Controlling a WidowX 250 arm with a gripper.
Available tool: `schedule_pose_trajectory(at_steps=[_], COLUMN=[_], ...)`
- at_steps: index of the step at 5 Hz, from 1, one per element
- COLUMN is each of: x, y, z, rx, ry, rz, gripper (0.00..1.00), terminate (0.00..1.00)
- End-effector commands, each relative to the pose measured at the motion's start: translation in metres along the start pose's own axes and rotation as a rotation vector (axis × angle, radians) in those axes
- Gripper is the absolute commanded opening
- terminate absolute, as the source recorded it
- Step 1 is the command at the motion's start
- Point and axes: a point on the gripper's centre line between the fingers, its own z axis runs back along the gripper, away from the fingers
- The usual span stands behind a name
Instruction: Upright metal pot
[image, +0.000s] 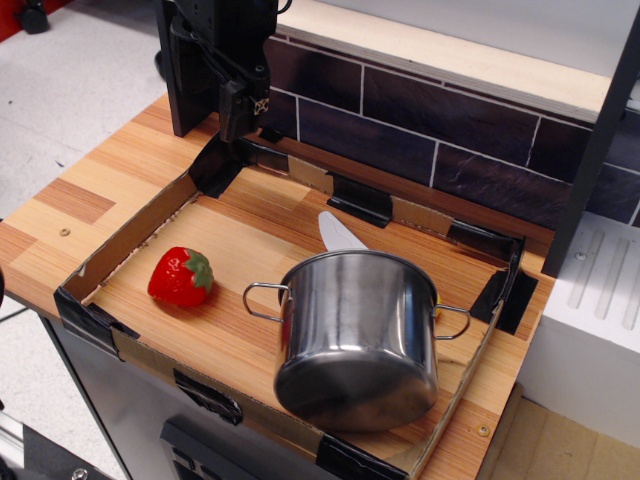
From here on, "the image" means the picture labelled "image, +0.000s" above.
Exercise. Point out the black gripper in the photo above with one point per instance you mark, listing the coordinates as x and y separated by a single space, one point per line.
244 96

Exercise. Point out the stainless steel pot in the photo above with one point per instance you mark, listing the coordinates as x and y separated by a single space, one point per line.
357 349

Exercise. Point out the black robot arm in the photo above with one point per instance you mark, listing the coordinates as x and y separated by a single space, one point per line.
217 55

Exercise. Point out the cardboard fence with black tape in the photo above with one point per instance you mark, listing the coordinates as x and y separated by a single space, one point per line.
141 361

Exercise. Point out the red plastic strawberry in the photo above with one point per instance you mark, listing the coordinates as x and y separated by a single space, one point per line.
182 277

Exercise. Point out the black chair caster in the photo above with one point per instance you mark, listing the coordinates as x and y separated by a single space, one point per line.
33 17

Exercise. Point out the yellow toy piece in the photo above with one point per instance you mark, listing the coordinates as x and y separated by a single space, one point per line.
437 308

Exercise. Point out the black toy oven panel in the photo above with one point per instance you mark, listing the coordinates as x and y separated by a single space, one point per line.
198 454

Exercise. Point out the white sink drainboard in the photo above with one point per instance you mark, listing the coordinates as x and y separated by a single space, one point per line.
583 361

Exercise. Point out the dark shelf frame with backsplash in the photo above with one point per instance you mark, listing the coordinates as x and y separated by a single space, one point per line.
514 144

